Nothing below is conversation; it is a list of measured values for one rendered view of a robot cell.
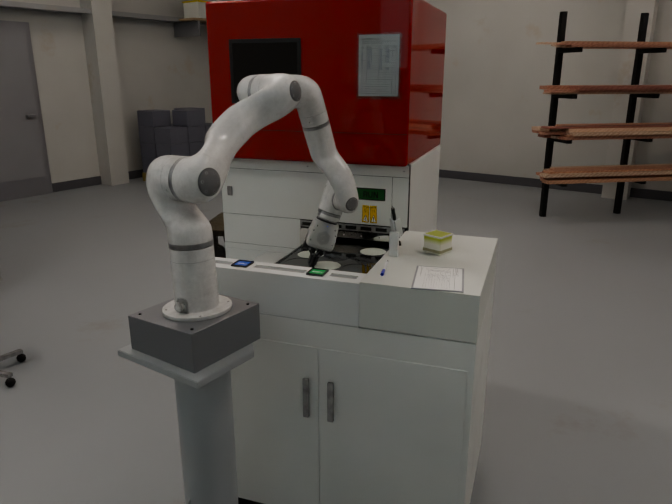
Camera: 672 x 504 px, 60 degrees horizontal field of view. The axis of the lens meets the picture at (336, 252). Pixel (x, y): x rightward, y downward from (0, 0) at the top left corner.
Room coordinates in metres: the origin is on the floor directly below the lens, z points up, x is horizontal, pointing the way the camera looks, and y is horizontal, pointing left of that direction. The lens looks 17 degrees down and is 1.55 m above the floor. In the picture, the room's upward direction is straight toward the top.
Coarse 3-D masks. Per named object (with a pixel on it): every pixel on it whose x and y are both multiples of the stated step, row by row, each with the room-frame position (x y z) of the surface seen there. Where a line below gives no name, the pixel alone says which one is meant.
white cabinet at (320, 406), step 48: (288, 336) 1.71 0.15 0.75; (336, 336) 1.65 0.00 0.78; (384, 336) 1.60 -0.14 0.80; (480, 336) 1.63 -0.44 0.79; (240, 384) 1.76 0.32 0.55; (288, 384) 1.70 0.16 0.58; (336, 384) 1.65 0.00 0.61; (384, 384) 1.60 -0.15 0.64; (432, 384) 1.55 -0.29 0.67; (480, 384) 1.80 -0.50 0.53; (240, 432) 1.77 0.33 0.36; (288, 432) 1.71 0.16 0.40; (336, 432) 1.65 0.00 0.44; (384, 432) 1.60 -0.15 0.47; (432, 432) 1.55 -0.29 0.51; (480, 432) 2.01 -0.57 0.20; (240, 480) 1.77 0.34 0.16; (288, 480) 1.71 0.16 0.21; (336, 480) 1.65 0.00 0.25; (384, 480) 1.60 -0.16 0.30; (432, 480) 1.55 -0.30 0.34
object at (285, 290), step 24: (216, 264) 1.81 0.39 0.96; (264, 264) 1.81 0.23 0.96; (240, 288) 1.76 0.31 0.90; (264, 288) 1.73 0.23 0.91; (288, 288) 1.71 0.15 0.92; (312, 288) 1.68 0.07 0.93; (336, 288) 1.65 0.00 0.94; (264, 312) 1.73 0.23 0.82; (288, 312) 1.71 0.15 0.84; (312, 312) 1.68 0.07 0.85; (336, 312) 1.65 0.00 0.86
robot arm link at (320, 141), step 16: (304, 128) 1.91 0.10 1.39; (320, 128) 1.89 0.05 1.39; (320, 144) 1.90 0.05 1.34; (320, 160) 1.91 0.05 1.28; (336, 160) 1.91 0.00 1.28; (336, 176) 1.88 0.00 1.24; (352, 176) 1.91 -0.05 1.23; (336, 192) 1.88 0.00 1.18; (352, 192) 1.89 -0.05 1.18; (352, 208) 1.90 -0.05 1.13
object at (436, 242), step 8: (432, 232) 1.94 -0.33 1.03; (440, 232) 1.94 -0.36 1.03; (424, 240) 1.92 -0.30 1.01; (432, 240) 1.90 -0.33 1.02; (440, 240) 1.88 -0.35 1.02; (448, 240) 1.91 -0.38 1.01; (424, 248) 1.92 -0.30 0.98; (432, 248) 1.90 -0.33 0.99; (440, 248) 1.88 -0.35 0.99; (448, 248) 1.91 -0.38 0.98
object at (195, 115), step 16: (144, 112) 8.70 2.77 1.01; (160, 112) 8.73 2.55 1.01; (176, 112) 8.83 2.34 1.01; (192, 112) 8.78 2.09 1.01; (144, 128) 8.71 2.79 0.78; (160, 128) 8.52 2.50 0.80; (176, 128) 8.52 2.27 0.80; (192, 128) 8.76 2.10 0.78; (208, 128) 9.02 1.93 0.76; (144, 144) 8.74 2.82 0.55; (160, 144) 8.54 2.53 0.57; (176, 144) 8.50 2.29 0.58; (192, 144) 8.75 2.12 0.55; (144, 160) 8.77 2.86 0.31; (144, 176) 8.77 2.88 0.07
